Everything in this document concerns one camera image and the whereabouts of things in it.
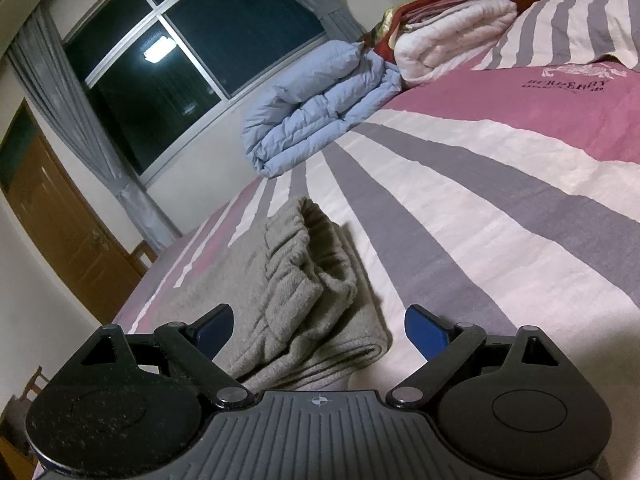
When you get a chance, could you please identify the striped pink grey bed sheet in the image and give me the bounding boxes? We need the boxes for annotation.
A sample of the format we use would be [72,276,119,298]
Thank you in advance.
[117,61,639,479]

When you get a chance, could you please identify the wooden chair at left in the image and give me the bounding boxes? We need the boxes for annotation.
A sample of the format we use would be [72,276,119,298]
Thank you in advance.
[1,366,49,479]

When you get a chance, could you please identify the folded red cloth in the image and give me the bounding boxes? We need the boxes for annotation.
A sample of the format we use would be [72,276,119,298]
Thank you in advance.
[358,0,475,63]

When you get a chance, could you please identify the grey left curtain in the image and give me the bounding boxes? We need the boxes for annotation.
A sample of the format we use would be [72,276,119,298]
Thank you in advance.
[6,6,180,254]

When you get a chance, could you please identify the striped pillow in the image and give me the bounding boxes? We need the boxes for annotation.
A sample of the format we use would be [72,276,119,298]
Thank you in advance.
[475,0,639,70]

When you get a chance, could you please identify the wooden chair by door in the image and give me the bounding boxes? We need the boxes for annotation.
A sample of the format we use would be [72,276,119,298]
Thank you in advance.
[129,240,157,275]

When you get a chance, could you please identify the grey fleece pants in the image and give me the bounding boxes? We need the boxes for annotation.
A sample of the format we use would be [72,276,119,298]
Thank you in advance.
[149,196,392,392]

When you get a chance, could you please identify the brown wooden door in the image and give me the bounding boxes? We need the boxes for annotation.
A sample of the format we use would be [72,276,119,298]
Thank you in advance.
[1,103,142,323]

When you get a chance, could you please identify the folded light blue duvet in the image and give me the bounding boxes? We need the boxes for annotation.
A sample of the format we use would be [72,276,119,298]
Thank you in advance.
[241,40,402,178]

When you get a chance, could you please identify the folded white pink blanket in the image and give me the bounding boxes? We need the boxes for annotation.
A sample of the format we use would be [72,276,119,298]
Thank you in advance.
[394,0,518,88]

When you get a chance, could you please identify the aluminium frame window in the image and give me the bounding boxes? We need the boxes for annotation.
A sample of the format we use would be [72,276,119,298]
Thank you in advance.
[65,0,326,182]

